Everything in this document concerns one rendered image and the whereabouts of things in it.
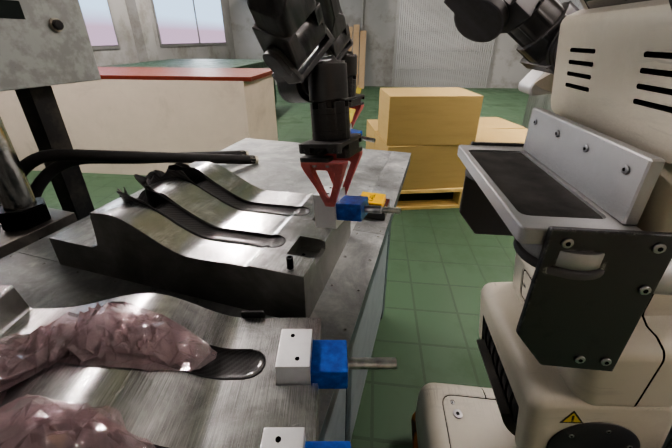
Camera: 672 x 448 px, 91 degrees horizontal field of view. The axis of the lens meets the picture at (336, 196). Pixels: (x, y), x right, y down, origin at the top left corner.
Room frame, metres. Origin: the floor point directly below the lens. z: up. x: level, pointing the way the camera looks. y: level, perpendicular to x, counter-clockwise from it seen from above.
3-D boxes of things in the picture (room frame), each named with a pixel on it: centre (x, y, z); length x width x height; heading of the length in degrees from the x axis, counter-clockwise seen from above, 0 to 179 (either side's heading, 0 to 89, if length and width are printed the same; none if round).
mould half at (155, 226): (0.56, 0.25, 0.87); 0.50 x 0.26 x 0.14; 73
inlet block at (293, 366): (0.26, 0.00, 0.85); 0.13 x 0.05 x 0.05; 90
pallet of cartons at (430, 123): (2.73, -0.96, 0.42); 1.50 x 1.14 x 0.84; 84
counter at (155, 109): (3.40, 1.96, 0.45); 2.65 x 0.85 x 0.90; 84
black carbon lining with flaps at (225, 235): (0.55, 0.23, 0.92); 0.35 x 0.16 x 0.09; 73
